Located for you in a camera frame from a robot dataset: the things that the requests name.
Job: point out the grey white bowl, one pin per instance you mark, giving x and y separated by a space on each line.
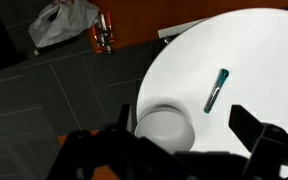
165 128

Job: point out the white plastic bag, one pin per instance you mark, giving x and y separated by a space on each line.
62 23

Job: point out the white table base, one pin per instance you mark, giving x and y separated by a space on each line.
179 30

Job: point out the teal marker pen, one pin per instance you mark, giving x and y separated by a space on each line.
216 90

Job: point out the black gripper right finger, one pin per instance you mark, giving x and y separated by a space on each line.
245 128

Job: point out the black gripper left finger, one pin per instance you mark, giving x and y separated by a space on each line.
124 116

